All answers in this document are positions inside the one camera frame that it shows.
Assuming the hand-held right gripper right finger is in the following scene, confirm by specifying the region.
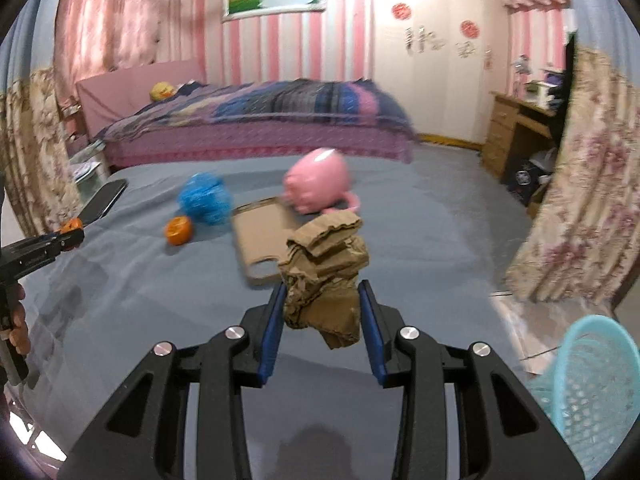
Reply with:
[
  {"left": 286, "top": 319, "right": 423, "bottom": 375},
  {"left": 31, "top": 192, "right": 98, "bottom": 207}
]
[{"left": 357, "top": 280, "right": 586, "bottom": 480}]

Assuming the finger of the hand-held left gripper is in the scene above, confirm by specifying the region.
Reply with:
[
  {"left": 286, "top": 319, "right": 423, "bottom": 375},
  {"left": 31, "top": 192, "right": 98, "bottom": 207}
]
[{"left": 34, "top": 230, "right": 85, "bottom": 265}]

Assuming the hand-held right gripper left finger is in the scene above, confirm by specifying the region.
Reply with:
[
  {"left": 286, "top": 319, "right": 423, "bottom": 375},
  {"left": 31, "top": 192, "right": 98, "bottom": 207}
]
[{"left": 59, "top": 282, "right": 288, "bottom": 480}]

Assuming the small orange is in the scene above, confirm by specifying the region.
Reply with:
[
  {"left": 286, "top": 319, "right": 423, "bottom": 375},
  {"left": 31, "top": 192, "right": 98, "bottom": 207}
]
[
  {"left": 59, "top": 217, "right": 85, "bottom": 251},
  {"left": 166, "top": 216, "right": 193, "bottom": 247}
]

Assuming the brown paper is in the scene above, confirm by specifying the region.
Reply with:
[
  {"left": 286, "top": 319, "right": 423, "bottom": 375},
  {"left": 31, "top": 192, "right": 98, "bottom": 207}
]
[{"left": 278, "top": 210, "right": 371, "bottom": 350}]

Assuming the turquoise plastic basket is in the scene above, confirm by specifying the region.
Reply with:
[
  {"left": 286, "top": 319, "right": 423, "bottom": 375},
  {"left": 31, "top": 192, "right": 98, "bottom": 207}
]
[{"left": 527, "top": 315, "right": 640, "bottom": 478}]

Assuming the person's left hand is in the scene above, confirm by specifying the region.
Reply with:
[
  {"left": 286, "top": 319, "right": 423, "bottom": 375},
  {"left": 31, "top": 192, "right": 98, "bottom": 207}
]
[{"left": 9, "top": 284, "right": 31, "bottom": 357}]

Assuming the black smartphone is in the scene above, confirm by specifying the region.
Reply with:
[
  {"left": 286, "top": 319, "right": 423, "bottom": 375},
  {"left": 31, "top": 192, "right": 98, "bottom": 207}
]
[{"left": 80, "top": 179, "right": 127, "bottom": 224}]

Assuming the floral curtain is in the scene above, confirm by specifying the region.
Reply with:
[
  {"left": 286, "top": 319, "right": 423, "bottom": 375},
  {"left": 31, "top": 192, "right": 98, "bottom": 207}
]
[
  {"left": 505, "top": 45, "right": 640, "bottom": 306},
  {"left": 0, "top": 67, "right": 81, "bottom": 241}
]

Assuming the bedside table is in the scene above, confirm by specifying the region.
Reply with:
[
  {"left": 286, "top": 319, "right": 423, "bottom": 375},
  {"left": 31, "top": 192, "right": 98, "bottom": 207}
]
[{"left": 67, "top": 137, "right": 108, "bottom": 183}]

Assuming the grey-blue bed cover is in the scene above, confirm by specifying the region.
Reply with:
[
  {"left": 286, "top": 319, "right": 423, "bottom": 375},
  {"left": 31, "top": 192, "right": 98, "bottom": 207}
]
[{"left": 0, "top": 152, "right": 556, "bottom": 480}]

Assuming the brown phone case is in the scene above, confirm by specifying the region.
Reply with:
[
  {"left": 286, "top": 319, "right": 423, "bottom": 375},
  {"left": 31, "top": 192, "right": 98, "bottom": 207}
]
[{"left": 231, "top": 197, "right": 301, "bottom": 288}]

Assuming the blue bath pouf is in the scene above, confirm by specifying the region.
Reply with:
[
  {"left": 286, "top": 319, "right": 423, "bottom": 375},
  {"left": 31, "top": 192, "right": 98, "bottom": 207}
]
[{"left": 179, "top": 172, "right": 233, "bottom": 224}]

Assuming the pink pig mug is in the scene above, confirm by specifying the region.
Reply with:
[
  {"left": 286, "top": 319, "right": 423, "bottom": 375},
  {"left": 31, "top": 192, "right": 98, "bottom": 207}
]
[{"left": 282, "top": 147, "right": 361, "bottom": 216}]

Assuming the purple bed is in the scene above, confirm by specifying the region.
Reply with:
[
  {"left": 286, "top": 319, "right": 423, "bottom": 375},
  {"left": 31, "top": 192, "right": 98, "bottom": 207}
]
[{"left": 75, "top": 57, "right": 418, "bottom": 171}]

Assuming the black box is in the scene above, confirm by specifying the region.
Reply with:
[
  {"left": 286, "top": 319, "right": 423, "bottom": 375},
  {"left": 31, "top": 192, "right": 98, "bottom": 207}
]
[{"left": 507, "top": 160, "right": 543, "bottom": 206}]

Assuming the pink curtain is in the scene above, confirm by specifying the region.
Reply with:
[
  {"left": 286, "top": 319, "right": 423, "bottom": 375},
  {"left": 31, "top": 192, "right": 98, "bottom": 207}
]
[{"left": 52, "top": 0, "right": 206, "bottom": 106}]

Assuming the plaid blanket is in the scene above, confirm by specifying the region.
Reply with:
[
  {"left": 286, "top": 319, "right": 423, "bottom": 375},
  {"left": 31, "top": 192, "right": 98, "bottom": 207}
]
[{"left": 97, "top": 78, "right": 416, "bottom": 141}]

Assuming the wooden desk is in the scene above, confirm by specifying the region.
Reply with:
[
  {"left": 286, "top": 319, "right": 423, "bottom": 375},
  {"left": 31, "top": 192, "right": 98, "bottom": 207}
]
[{"left": 482, "top": 91, "right": 561, "bottom": 183}]

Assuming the white wardrobe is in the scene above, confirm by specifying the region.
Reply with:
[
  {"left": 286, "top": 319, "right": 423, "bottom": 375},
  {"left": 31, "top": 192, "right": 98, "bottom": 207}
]
[{"left": 372, "top": 0, "right": 511, "bottom": 143}]

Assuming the desk lamp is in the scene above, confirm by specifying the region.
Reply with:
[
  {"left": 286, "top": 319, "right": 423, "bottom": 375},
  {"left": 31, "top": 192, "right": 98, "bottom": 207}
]
[{"left": 512, "top": 54, "right": 533, "bottom": 96}]

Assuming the black hanging garment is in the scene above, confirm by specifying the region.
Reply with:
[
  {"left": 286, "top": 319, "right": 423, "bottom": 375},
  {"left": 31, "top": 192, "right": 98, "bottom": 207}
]
[{"left": 562, "top": 32, "right": 576, "bottom": 126}]

